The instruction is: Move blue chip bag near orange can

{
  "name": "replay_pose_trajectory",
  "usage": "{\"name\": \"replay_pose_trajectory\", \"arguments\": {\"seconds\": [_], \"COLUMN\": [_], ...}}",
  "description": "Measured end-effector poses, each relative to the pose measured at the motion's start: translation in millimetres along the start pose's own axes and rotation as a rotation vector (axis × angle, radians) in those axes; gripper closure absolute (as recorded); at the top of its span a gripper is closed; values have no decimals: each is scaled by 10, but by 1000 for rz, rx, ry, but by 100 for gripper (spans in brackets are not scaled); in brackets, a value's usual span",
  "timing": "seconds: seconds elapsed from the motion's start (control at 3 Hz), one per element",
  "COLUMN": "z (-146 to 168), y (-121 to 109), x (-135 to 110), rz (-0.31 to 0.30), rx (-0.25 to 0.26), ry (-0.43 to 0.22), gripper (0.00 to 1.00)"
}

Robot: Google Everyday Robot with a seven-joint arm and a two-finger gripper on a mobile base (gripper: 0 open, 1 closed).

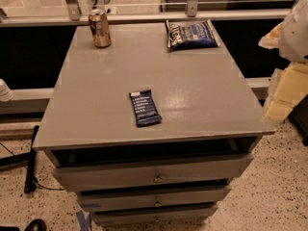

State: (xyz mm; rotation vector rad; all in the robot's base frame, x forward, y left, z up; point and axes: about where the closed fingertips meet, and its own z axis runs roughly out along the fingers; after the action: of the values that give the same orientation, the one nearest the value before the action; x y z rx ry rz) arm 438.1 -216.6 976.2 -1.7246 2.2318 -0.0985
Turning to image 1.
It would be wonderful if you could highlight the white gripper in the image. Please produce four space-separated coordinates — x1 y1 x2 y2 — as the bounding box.
258 0 308 122

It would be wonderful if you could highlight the blue chip bag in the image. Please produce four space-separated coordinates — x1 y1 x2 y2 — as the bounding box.
165 20 219 50

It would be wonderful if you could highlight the orange soda can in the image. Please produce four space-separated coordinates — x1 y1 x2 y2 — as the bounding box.
89 9 112 47

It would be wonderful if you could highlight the top grey drawer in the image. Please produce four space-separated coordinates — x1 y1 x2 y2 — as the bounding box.
53 153 253 192

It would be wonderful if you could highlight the grey drawer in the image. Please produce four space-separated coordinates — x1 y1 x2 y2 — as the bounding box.
77 185 231 212
91 203 218 226
53 153 253 192

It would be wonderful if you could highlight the dark blue snack bar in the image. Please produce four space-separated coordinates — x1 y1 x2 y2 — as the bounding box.
129 90 162 127

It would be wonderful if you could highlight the middle grey drawer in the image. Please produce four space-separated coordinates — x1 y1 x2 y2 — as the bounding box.
77 185 231 212

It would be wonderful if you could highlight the grey drawer cabinet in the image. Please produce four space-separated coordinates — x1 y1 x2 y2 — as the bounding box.
34 23 272 227

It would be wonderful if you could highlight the bottom grey drawer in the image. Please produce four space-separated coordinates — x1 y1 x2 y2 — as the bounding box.
91 203 218 226

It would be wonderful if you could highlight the blue tape on floor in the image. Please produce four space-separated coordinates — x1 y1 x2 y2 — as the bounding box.
76 211 90 231

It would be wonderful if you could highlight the black pole on floor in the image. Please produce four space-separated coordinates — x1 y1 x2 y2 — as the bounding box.
23 124 40 194

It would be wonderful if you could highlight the black shoe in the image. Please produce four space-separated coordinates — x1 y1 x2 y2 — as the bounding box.
24 218 46 231

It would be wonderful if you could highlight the metal railing frame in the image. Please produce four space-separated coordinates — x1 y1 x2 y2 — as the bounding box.
0 0 296 27

